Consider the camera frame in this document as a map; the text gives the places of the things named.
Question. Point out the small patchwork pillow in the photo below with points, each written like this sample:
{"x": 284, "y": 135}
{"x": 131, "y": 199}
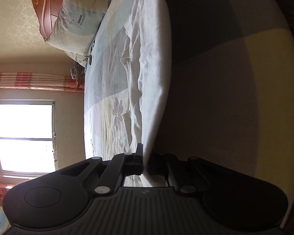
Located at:
{"x": 80, "y": 53}

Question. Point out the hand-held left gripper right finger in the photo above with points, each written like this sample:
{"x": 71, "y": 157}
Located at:
{"x": 154, "y": 164}

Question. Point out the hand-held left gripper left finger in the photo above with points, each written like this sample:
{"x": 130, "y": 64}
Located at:
{"x": 140, "y": 161}

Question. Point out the window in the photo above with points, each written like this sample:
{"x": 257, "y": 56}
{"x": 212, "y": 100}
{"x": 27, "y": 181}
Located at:
{"x": 24, "y": 137}

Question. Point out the large patchwork pillow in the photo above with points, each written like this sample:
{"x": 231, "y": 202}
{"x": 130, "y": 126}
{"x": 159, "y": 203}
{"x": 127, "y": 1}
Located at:
{"x": 76, "y": 22}

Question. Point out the grey plush toy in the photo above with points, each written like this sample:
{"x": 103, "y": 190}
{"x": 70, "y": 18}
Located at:
{"x": 74, "y": 70}

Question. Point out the small black device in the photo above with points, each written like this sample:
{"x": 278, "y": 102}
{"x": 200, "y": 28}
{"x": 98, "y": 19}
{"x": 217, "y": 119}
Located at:
{"x": 90, "y": 60}

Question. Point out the orange striped curtain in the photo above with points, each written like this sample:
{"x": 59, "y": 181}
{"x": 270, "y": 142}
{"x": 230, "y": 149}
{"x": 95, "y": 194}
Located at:
{"x": 34, "y": 82}
{"x": 2, "y": 191}

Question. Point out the white printed sweatshirt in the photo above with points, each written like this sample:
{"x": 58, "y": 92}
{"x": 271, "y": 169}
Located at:
{"x": 149, "y": 53}

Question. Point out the bed with patchwork sheet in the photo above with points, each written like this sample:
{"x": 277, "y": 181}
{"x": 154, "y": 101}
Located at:
{"x": 223, "y": 102}

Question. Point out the wooden headboard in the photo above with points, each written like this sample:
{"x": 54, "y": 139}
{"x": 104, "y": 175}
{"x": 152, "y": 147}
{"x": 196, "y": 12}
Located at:
{"x": 46, "y": 9}

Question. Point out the wooden nightstand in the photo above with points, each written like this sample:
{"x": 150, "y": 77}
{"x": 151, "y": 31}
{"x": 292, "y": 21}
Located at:
{"x": 80, "y": 83}

